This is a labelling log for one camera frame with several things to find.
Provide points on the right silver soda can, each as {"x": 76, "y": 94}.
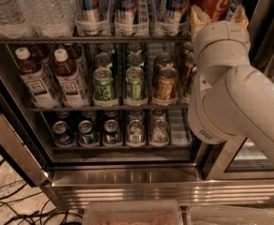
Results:
{"x": 160, "y": 133}

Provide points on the left clear water bottle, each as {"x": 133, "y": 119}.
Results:
{"x": 13, "y": 23}

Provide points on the right clear plastic bin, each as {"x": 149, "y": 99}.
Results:
{"x": 228, "y": 215}

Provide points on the middle blue energy drink can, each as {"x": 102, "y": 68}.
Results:
{"x": 127, "y": 15}

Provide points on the right brown tea bottle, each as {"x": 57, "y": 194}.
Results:
{"x": 70, "y": 79}

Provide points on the right blue energy drink can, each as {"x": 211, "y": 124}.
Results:
{"x": 175, "y": 14}

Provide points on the silver soda can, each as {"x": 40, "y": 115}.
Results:
{"x": 160, "y": 133}
{"x": 135, "y": 133}

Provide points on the left brown tea bottle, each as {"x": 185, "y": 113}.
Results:
{"x": 38, "y": 80}

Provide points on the front right gold can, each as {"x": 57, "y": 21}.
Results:
{"x": 188, "y": 86}

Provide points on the front left gold can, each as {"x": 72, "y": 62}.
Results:
{"x": 165, "y": 89}

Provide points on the left clear plastic bin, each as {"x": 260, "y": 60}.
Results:
{"x": 164, "y": 212}

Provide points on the blue energy drink can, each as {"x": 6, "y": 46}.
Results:
{"x": 175, "y": 14}
{"x": 91, "y": 16}
{"x": 127, "y": 15}

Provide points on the wire fridge shelf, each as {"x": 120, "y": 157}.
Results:
{"x": 118, "y": 107}
{"x": 88, "y": 40}

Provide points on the middle blue pepsi can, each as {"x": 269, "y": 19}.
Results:
{"x": 87, "y": 135}

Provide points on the left silver soda can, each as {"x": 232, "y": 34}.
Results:
{"x": 135, "y": 133}

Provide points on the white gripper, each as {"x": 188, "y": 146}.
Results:
{"x": 220, "y": 34}

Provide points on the clear water bottle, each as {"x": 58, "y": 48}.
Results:
{"x": 51, "y": 18}
{"x": 13, "y": 23}

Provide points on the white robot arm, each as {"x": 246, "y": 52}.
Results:
{"x": 229, "y": 97}

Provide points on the right blue pepsi can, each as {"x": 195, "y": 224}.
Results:
{"x": 111, "y": 133}

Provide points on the clear plastic bin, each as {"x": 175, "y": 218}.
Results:
{"x": 228, "y": 215}
{"x": 164, "y": 212}

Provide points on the green can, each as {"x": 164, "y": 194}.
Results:
{"x": 135, "y": 60}
{"x": 104, "y": 92}
{"x": 104, "y": 60}
{"x": 135, "y": 86}

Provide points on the middle wire fridge shelf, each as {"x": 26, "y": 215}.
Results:
{"x": 118, "y": 107}

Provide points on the gold can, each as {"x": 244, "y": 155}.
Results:
{"x": 188, "y": 86}
{"x": 188, "y": 63}
{"x": 163, "y": 60}
{"x": 165, "y": 89}

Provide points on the blue pepsi can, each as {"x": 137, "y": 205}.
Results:
{"x": 87, "y": 135}
{"x": 64, "y": 137}
{"x": 111, "y": 133}

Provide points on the front left green can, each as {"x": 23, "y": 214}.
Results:
{"x": 104, "y": 92}

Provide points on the brown tea bottle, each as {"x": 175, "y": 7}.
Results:
{"x": 70, "y": 79}
{"x": 38, "y": 80}

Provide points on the left blue pepsi can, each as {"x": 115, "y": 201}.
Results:
{"x": 64, "y": 137}

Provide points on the left blue energy drink can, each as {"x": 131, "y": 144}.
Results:
{"x": 91, "y": 16}

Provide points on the top wire fridge shelf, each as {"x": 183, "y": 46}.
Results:
{"x": 88, "y": 40}

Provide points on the right clear water bottle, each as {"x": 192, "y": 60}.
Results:
{"x": 51, "y": 18}

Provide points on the front right green can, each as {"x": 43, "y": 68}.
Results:
{"x": 135, "y": 86}

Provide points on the steel fridge door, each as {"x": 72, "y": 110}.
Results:
{"x": 19, "y": 143}

